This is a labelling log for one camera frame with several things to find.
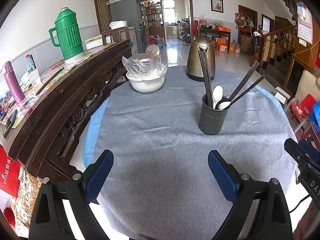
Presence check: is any white spoon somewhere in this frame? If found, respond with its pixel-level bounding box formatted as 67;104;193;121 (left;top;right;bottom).
218;101;231;111
212;85;223;109

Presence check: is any blue plastic sheet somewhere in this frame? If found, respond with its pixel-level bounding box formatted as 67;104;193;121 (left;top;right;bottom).
309;102;320;126

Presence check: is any red plastic child chair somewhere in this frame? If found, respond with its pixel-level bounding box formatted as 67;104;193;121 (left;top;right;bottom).
284;94;317;134

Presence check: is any red paper bag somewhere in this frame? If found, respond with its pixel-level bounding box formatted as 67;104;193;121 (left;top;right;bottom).
0;146;21;197

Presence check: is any dark wooden sideboard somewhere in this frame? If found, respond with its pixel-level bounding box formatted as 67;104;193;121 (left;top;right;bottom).
1;27;131;181

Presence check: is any dark grey utensil holder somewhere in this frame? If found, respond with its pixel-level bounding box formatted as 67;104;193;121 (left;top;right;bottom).
199;94;229;135

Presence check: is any black smartphone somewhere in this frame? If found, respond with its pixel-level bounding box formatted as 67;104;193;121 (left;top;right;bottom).
3;110;18;138

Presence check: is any wooden staircase railing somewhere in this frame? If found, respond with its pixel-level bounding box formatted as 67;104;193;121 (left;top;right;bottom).
257;25;297;68

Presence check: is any purple thermos bottle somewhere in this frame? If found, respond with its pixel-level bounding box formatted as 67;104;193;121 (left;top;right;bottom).
3;61;25;104

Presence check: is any brass electric kettle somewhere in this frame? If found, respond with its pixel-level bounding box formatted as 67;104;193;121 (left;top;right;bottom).
187;34;215;82

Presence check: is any plastic water bottle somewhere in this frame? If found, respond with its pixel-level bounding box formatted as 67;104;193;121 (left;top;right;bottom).
25;54;36;73

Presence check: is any white bowl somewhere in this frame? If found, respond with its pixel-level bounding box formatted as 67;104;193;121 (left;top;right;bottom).
126;66;168;93

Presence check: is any green thermos jug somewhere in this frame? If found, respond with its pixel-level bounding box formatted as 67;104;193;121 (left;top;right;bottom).
48;7;84;61

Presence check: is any clear plastic bag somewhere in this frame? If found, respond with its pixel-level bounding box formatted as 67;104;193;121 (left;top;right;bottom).
121;53;164;80

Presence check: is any grey refrigerator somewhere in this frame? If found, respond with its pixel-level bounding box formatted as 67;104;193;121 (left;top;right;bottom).
107;0;150;53

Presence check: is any black cable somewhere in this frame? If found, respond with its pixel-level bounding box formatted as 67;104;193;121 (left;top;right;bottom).
288;193;312;214

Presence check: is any wall calendar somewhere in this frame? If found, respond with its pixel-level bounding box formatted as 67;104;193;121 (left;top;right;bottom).
297;3;313;43

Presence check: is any framed wall picture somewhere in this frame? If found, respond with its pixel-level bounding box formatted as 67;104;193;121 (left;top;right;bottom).
210;0;224;13

